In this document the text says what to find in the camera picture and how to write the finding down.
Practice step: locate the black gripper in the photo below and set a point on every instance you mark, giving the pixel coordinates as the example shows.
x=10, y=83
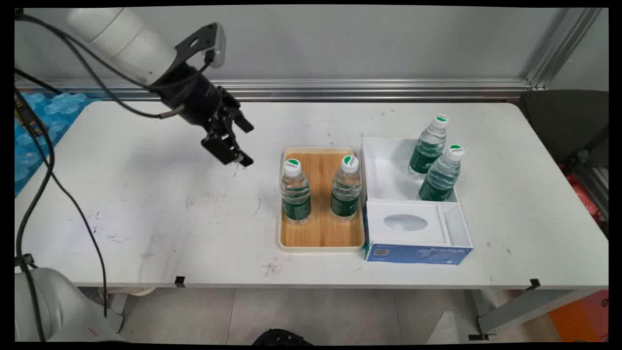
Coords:
x=194, y=97

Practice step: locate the green label water bottle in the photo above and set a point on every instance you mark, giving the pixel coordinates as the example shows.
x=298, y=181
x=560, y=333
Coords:
x=296, y=206
x=425, y=155
x=345, y=204
x=440, y=184

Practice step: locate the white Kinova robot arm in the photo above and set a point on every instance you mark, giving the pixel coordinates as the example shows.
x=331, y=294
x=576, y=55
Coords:
x=121, y=43

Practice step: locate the bamboo tray with white rim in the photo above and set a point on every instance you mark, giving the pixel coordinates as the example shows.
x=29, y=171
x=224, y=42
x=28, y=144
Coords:
x=320, y=233

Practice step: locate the black tape piece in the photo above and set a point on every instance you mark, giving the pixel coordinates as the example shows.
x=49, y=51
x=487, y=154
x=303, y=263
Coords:
x=180, y=281
x=534, y=284

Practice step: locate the blue wrapped water bottle pack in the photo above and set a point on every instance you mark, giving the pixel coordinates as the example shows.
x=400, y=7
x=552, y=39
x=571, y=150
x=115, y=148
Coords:
x=63, y=112

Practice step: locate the colourful striped can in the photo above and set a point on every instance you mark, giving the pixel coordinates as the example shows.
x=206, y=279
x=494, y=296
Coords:
x=29, y=119

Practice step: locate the black round object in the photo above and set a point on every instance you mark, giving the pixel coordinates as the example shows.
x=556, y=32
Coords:
x=282, y=338

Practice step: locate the white box with blue side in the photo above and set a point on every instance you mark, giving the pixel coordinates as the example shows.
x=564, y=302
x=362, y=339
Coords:
x=413, y=255

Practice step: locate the grey table leg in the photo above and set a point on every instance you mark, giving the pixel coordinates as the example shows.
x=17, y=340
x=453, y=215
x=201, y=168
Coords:
x=525, y=306

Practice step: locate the red bag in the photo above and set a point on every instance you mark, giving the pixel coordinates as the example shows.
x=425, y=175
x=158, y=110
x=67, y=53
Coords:
x=585, y=197

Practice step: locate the orange floor mat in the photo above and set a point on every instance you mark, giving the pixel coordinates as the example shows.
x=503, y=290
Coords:
x=583, y=321

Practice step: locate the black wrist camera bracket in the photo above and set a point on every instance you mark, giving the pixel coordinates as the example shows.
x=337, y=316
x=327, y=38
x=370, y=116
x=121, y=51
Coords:
x=204, y=39

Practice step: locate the aluminium frame rail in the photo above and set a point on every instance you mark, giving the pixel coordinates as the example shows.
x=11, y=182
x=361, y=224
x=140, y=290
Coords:
x=364, y=90

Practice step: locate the aluminium frame post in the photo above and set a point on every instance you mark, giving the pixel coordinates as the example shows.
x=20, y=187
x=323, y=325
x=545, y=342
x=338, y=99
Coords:
x=563, y=46

